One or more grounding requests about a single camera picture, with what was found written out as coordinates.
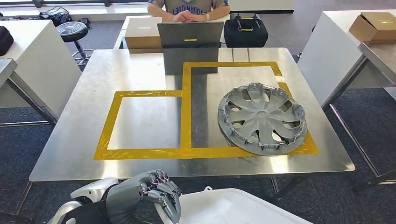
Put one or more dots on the person's right hand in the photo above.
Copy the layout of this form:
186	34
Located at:
182	16

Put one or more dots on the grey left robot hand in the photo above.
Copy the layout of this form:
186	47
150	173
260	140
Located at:
123	201

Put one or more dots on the person's left hand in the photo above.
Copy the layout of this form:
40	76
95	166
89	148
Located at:
198	18

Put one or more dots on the white curved body panel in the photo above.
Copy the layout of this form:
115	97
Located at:
232	208

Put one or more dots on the person's right forearm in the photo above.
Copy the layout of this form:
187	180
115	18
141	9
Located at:
159	12

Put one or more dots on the person's left forearm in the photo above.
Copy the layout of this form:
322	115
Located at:
218	12

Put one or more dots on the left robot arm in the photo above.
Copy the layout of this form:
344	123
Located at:
92	190

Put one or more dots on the stainless steel workbench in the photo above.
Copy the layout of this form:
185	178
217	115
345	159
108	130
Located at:
6	69
139	123
380	58

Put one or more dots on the person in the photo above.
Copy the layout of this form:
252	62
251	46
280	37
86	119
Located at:
188	4

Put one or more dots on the grey open laptop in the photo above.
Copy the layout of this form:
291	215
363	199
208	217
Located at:
190	32

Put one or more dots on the brown cardboard box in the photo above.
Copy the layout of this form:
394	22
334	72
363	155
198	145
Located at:
142	34
371	28

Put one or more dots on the black carrying case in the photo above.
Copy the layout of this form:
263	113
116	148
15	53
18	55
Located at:
246	35

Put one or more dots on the yellow tape marking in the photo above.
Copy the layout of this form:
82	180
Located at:
185	108

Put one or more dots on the black round stool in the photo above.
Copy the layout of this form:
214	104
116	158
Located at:
72	31

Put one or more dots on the grey wheel hub cap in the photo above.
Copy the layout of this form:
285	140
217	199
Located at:
261	117

